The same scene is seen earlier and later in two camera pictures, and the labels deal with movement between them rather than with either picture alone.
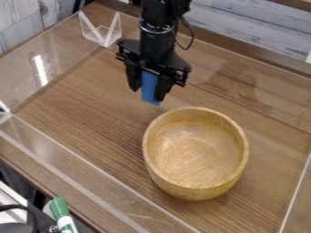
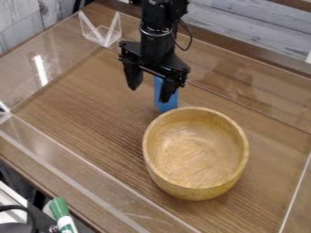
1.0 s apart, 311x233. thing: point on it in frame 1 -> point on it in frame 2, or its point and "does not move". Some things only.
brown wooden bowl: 195,153 does not move
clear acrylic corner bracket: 104,35 does not move
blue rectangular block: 149,87 -> 171,103
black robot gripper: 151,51 does not move
